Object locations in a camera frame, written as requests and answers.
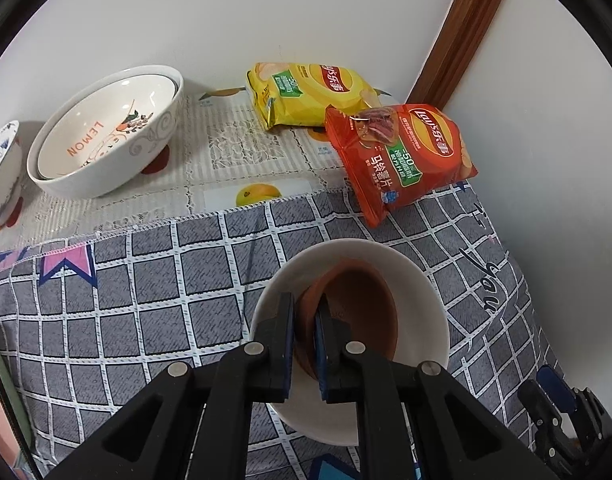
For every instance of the yellow chip bag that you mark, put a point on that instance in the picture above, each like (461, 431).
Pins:
(306, 95)

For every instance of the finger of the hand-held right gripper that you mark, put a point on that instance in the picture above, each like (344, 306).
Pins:
(556, 384)
(536, 410)

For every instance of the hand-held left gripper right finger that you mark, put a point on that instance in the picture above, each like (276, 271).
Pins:
(323, 355)

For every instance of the large white swirl-pattern bowl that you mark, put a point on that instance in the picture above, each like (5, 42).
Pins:
(111, 172)

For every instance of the blue patterned white bowl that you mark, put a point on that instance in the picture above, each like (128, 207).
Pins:
(1, 180)

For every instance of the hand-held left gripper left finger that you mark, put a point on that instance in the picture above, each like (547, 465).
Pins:
(285, 350)

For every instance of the small brown bowl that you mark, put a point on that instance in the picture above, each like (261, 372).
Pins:
(366, 310)

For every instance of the plain white bowl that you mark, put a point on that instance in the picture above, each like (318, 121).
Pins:
(416, 300)

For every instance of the white bowl with fruit print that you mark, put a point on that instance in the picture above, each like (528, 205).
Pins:
(96, 130)

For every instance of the brown wooden door frame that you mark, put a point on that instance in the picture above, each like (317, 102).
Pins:
(466, 25)

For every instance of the grey checked cloth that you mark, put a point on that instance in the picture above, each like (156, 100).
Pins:
(136, 335)

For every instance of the red chip bag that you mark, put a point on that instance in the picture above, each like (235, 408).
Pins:
(401, 160)

